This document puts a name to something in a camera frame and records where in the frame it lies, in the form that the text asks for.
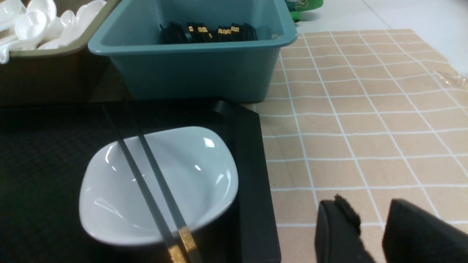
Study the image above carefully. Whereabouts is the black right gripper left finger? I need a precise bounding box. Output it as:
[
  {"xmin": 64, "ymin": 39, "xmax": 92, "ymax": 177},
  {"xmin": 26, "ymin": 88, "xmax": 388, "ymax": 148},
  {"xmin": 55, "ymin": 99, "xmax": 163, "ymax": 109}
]
[{"xmin": 315, "ymin": 194, "xmax": 375, "ymax": 263}]

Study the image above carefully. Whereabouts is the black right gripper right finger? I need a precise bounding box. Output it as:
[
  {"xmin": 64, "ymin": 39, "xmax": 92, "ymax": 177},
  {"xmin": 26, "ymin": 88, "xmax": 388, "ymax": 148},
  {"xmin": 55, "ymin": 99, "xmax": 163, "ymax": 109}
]
[{"xmin": 382, "ymin": 199, "xmax": 468, "ymax": 263}]

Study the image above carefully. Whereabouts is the pile of black chopsticks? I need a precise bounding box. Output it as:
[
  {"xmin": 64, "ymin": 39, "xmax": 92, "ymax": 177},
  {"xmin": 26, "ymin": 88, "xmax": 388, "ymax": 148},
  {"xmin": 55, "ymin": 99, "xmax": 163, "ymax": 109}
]
[{"xmin": 159, "ymin": 22, "xmax": 258, "ymax": 45}]

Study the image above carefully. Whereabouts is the pile of white soup spoons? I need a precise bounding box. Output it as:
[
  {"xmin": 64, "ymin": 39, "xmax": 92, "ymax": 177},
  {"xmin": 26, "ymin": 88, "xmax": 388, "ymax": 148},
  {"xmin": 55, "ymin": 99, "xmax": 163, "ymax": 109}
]
[{"xmin": 0, "ymin": 0, "xmax": 107, "ymax": 64}]

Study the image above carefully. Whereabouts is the olive plastic spoon bin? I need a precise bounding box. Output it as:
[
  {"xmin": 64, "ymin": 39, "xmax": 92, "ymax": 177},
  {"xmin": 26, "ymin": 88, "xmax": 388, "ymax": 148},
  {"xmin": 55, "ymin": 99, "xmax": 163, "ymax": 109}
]
[{"xmin": 0, "ymin": 0, "xmax": 120, "ymax": 107}]

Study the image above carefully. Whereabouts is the teal plastic chopstick bin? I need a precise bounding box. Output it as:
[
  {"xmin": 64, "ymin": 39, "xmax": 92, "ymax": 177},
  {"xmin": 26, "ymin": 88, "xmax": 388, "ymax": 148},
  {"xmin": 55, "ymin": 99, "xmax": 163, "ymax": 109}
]
[{"xmin": 88, "ymin": 0, "xmax": 298, "ymax": 103}]

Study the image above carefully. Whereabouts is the black chopstick gold band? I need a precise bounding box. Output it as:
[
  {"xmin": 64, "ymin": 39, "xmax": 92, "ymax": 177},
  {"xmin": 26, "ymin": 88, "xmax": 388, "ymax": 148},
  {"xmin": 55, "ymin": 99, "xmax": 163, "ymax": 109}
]
[
  {"xmin": 102, "ymin": 106, "xmax": 188, "ymax": 263},
  {"xmin": 123, "ymin": 100, "xmax": 203, "ymax": 263}
]

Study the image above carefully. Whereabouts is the green cloth backdrop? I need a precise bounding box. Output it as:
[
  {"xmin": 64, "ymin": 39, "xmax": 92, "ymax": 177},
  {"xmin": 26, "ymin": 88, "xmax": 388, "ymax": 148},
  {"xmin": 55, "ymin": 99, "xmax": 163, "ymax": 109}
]
[{"xmin": 285, "ymin": 0, "xmax": 324, "ymax": 23}]

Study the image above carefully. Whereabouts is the beige checkered table mat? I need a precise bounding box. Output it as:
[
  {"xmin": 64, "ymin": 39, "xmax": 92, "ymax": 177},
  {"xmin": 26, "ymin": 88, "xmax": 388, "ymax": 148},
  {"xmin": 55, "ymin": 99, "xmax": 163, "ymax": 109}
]
[{"xmin": 245, "ymin": 29, "xmax": 468, "ymax": 263}]

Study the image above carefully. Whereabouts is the white square side dish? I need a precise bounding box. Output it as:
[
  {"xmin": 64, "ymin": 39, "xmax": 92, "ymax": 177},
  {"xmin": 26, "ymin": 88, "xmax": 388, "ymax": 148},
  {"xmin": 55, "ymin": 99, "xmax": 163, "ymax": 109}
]
[{"xmin": 79, "ymin": 126, "xmax": 239, "ymax": 247}]

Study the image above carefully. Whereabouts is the black plastic serving tray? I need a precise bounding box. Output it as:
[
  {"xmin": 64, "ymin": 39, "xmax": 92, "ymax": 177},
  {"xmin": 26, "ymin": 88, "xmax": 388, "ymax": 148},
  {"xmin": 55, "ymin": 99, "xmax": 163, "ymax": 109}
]
[{"xmin": 0, "ymin": 99, "xmax": 282, "ymax": 263}]

